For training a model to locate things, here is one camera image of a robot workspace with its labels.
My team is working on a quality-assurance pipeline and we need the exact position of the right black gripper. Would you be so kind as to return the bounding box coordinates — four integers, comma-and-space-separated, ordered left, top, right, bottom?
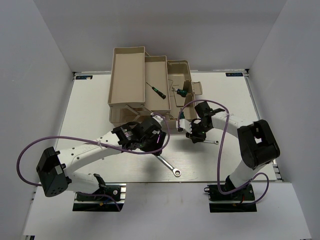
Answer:
185, 121, 212, 143

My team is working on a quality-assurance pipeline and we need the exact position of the small combination wrench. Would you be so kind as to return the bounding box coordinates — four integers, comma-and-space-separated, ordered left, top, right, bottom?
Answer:
203, 140, 219, 145

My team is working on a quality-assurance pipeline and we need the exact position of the thin black green screwdriver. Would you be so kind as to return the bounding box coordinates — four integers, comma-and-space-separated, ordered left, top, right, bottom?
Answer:
146, 82, 167, 99

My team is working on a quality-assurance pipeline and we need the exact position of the large ratchet wrench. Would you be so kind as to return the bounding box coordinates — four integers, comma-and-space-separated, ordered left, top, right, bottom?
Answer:
156, 155, 181, 178

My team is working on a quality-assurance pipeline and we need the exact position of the beige cantilever toolbox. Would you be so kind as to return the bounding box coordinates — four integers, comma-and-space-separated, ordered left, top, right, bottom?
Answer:
108, 46, 203, 129

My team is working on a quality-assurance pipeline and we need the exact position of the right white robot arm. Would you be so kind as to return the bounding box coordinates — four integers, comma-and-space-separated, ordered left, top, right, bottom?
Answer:
176, 101, 281, 200

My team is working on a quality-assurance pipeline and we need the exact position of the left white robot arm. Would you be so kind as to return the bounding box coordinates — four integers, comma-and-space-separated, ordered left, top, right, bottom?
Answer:
36, 115, 166, 200

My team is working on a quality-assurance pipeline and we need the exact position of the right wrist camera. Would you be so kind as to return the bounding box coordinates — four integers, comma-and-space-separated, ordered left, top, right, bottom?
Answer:
176, 118, 192, 134

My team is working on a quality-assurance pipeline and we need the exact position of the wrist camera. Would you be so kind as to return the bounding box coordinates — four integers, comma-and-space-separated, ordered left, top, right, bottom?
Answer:
176, 118, 192, 134
150, 112, 167, 127

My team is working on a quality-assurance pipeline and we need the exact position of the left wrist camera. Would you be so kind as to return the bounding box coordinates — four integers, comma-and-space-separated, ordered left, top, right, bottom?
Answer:
150, 112, 167, 127

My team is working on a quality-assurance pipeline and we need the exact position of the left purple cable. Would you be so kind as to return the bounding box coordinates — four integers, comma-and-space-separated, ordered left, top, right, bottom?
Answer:
16, 112, 171, 210

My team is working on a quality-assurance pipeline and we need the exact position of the purple cable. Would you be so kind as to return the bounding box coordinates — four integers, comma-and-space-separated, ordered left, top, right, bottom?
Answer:
177, 99, 270, 205
16, 112, 171, 210

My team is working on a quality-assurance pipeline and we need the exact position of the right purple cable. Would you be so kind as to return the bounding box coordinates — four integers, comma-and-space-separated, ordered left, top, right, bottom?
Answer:
177, 99, 270, 205

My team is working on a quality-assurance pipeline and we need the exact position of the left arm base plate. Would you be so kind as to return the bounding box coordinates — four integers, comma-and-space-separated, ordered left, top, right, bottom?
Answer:
72, 183, 127, 212

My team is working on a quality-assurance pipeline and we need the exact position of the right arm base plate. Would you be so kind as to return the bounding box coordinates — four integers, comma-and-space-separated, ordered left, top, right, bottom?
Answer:
204, 184, 257, 213

